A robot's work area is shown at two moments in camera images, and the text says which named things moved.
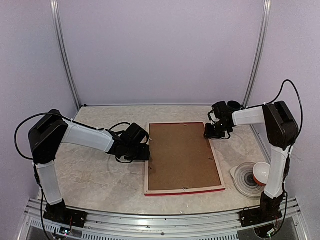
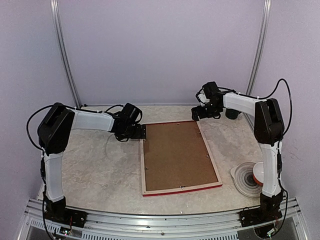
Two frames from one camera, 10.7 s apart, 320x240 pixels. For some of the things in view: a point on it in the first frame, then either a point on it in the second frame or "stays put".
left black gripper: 145,155 -> 138,135
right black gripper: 208,133 -> 201,114
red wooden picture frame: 182,160 stays put
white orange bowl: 260,173 stays put
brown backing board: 180,157 stays put
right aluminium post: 259,50 stays put
